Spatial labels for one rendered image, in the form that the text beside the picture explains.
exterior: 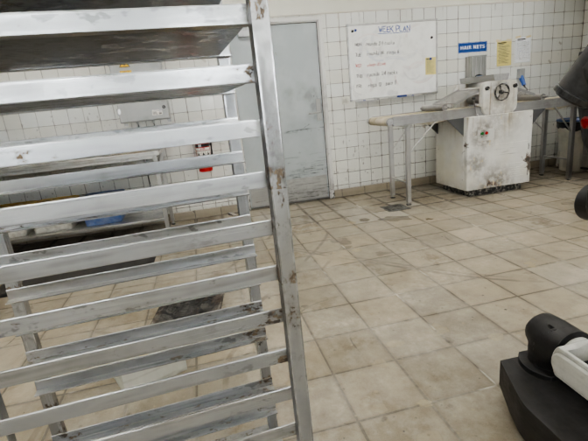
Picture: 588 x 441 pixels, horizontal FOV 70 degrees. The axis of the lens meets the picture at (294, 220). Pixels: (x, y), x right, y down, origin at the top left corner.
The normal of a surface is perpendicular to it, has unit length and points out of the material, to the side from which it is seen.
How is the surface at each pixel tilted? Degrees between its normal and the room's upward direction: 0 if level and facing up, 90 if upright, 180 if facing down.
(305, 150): 90
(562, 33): 90
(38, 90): 90
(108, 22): 90
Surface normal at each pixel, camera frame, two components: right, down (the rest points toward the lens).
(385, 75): 0.22, 0.24
